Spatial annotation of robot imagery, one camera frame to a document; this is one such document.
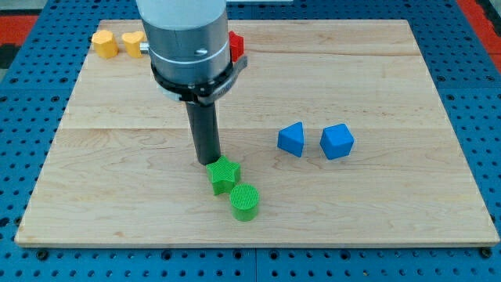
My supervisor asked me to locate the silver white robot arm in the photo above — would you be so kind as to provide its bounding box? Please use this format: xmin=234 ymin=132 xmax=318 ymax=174
xmin=136 ymin=0 xmax=247 ymax=105

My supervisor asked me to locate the blue triangle block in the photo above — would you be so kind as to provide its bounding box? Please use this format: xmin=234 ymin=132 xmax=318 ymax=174
xmin=277 ymin=121 xmax=305 ymax=157

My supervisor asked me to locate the blue cube block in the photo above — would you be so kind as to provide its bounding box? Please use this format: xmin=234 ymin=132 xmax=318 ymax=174
xmin=319 ymin=124 xmax=355 ymax=160

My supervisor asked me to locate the green star block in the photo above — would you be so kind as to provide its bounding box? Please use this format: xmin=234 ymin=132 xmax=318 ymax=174
xmin=206 ymin=155 xmax=240 ymax=195

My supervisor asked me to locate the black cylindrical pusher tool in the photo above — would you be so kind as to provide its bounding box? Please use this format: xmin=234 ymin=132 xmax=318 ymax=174
xmin=186 ymin=103 xmax=221 ymax=165

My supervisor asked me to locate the green cylinder block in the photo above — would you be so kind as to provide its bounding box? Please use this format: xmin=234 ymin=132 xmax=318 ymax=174
xmin=229 ymin=183 xmax=260 ymax=222

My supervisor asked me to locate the light wooden board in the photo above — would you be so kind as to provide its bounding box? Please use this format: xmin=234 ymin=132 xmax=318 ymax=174
xmin=15 ymin=20 xmax=499 ymax=248

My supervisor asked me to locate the red block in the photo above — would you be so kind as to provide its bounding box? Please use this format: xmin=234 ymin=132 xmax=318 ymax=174
xmin=229 ymin=31 xmax=244 ymax=63

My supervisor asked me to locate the yellow heart block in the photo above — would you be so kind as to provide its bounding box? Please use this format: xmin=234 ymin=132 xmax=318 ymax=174
xmin=121 ymin=31 xmax=146 ymax=58

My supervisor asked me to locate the yellow hexagon block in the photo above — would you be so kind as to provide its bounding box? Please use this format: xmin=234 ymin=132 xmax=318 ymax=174
xmin=92 ymin=30 xmax=118 ymax=59

